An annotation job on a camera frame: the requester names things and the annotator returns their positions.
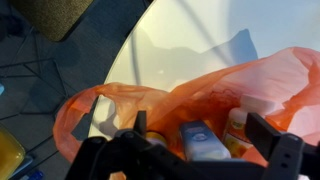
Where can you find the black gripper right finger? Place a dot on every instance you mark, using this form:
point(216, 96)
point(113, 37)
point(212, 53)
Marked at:
point(261, 134)

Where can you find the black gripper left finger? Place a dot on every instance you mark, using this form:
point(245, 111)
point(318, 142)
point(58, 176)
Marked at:
point(140, 123)

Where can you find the blue box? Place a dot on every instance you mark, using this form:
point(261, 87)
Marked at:
point(201, 144)

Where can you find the yellow capped bottle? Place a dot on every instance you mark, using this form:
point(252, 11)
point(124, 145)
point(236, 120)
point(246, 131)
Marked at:
point(156, 138)

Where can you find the white bottle orange label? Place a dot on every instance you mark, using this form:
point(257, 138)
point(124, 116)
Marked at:
point(234, 137)

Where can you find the orange plastic bag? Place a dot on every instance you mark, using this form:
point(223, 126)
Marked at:
point(290, 78)

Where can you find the yellow object on floor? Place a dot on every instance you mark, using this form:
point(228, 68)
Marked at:
point(11, 154)

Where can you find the olive green chair cushion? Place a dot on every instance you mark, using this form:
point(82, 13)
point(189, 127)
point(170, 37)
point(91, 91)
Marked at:
point(55, 19)

